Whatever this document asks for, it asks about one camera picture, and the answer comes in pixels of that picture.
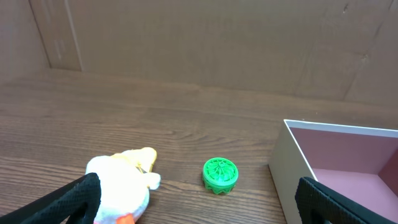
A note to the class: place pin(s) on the green round plastic toy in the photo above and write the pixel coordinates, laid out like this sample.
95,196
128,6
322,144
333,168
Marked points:
220,175

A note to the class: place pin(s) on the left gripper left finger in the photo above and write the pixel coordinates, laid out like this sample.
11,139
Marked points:
76,202

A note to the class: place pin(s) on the white box with pink interior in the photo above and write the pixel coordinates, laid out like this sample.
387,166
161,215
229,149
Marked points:
357,162

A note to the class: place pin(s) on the white plush duck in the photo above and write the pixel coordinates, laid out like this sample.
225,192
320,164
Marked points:
126,180

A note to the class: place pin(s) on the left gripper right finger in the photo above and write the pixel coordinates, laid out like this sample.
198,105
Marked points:
318,204

